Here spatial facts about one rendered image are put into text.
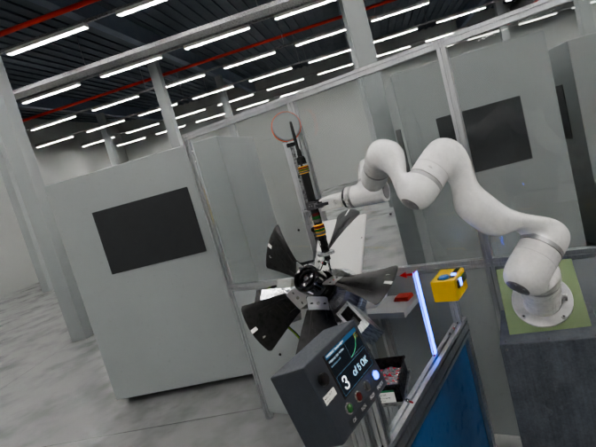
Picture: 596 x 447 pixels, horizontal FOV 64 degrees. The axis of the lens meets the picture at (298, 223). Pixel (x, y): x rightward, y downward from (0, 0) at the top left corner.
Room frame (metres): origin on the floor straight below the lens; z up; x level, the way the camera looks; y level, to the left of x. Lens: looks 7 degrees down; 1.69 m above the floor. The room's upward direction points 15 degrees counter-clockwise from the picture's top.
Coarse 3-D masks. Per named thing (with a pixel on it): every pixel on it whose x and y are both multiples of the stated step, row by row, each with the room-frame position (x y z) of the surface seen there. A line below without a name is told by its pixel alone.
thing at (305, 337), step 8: (312, 312) 1.85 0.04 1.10; (320, 312) 1.86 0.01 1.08; (328, 312) 1.87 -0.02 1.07; (304, 320) 1.83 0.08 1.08; (312, 320) 1.83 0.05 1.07; (320, 320) 1.83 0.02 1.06; (328, 320) 1.84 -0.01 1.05; (304, 328) 1.81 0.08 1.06; (312, 328) 1.80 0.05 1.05; (320, 328) 1.80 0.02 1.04; (304, 336) 1.79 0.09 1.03; (312, 336) 1.78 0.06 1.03; (304, 344) 1.77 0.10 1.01; (296, 352) 1.75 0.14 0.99
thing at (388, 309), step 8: (392, 296) 2.49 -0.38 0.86; (416, 296) 2.38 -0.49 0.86; (384, 304) 2.40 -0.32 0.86; (392, 304) 2.36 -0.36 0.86; (400, 304) 2.33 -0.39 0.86; (408, 304) 2.30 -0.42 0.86; (368, 312) 2.34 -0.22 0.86; (376, 312) 2.31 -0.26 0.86; (384, 312) 2.28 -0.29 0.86; (392, 312) 2.25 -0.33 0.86; (400, 312) 2.23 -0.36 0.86; (408, 312) 2.26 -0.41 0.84
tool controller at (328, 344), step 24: (336, 336) 1.13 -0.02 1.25; (360, 336) 1.19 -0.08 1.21; (312, 360) 1.03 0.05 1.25; (336, 360) 1.08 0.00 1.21; (360, 360) 1.14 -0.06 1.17; (288, 384) 1.03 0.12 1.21; (312, 384) 0.99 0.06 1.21; (336, 384) 1.04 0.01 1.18; (360, 384) 1.10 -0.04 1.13; (384, 384) 1.17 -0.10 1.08; (288, 408) 1.04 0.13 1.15; (312, 408) 1.00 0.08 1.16; (336, 408) 1.01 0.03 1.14; (360, 408) 1.06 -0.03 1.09; (312, 432) 1.01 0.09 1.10; (336, 432) 0.97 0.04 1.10
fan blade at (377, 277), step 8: (368, 272) 1.88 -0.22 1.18; (376, 272) 1.85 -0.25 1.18; (384, 272) 1.82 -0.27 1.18; (392, 272) 1.80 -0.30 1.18; (344, 280) 1.85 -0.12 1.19; (352, 280) 1.83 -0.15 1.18; (360, 280) 1.81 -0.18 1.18; (368, 280) 1.80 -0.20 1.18; (376, 280) 1.78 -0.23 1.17; (384, 280) 1.77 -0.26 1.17; (392, 280) 1.75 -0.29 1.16; (344, 288) 1.80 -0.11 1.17; (352, 288) 1.78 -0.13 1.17; (360, 288) 1.77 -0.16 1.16; (368, 288) 1.75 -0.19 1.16; (376, 288) 1.74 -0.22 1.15; (384, 288) 1.73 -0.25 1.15; (360, 296) 1.73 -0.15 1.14; (368, 296) 1.71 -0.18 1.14; (376, 296) 1.70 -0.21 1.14; (384, 296) 1.69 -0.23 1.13
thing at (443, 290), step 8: (440, 272) 1.99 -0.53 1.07; (448, 272) 1.96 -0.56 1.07; (432, 280) 1.91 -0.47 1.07; (440, 280) 1.88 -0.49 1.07; (448, 280) 1.86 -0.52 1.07; (456, 280) 1.87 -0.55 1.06; (432, 288) 1.90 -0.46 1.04; (440, 288) 1.88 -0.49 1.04; (448, 288) 1.86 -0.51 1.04; (456, 288) 1.85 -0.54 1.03; (464, 288) 1.93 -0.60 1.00; (440, 296) 1.88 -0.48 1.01; (448, 296) 1.87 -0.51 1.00; (456, 296) 1.85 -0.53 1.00
